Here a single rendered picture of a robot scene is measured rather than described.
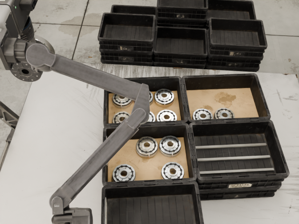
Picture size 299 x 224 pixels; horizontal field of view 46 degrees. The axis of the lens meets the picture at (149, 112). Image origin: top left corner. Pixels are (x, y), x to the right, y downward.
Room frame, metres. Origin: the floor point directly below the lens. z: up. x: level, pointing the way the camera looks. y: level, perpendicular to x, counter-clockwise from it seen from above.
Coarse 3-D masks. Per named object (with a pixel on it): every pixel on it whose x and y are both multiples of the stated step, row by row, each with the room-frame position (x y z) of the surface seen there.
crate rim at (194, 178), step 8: (104, 128) 0.93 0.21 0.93; (112, 128) 0.93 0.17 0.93; (104, 136) 0.89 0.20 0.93; (192, 152) 0.81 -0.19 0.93; (192, 160) 0.78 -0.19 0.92; (104, 168) 0.73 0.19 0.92; (192, 168) 0.73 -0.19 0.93; (104, 176) 0.69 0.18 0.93; (104, 184) 0.65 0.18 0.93; (112, 184) 0.65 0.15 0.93
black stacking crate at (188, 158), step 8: (144, 128) 0.94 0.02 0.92; (152, 128) 0.95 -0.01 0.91; (160, 128) 0.95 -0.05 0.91; (168, 128) 0.95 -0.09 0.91; (176, 128) 0.96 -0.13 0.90; (184, 128) 0.96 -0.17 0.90; (136, 136) 0.94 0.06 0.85; (152, 136) 0.95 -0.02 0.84; (160, 136) 0.95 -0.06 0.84; (176, 136) 0.96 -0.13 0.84; (184, 136) 0.95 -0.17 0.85; (192, 176) 0.71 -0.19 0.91
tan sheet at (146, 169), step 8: (128, 144) 0.91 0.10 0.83; (184, 144) 0.91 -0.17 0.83; (120, 152) 0.86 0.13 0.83; (128, 152) 0.86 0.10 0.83; (136, 152) 0.87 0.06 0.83; (160, 152) 0.87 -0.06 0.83; (184, 152) 0.87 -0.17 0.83; (112, 160) 0.82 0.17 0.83; (120, 160) 0.82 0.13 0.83; (128, 160) 0.82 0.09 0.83; (136, 160) 0.82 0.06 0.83; (144, 160) 0.82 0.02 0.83; (152, 160) 0.82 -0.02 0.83; (160, 160) 0.82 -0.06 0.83; (168, 160) 0.83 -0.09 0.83; (176, 160) 0.83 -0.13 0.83; (184, 160) 0.83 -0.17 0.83; (112, 168) 0.78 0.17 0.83; (136, 168) 0.78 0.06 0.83; (144, 168) 0.78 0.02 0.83; (152, 168) 0.78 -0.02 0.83; (160, 168) 0.78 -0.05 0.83; (184, 168) 0.78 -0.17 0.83; (112, 176) 0.74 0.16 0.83; (136, 176) 0.74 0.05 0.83; (144, 176) 0.74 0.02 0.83; (152, 176) 0.74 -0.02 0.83; (160, 176) 0.74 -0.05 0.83; (184, 176) 0.74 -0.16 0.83
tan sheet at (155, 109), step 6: (174, 96) 1.21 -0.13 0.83; (132, 102) 1.17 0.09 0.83; (174, 102) 1.18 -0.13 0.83; (114, 108) 1.13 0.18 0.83; (126, 108) 1.13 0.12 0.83; (132, 108) 1.13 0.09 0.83; (150, 108) 1.13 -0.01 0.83; (156, 108) 1.13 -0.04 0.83; (162, 108) 1.13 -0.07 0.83; (168, 108) 1.13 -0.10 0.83; (174, 108) 1.13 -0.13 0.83; (114, 114) 1.09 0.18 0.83; (156, 114) 1.09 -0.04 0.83
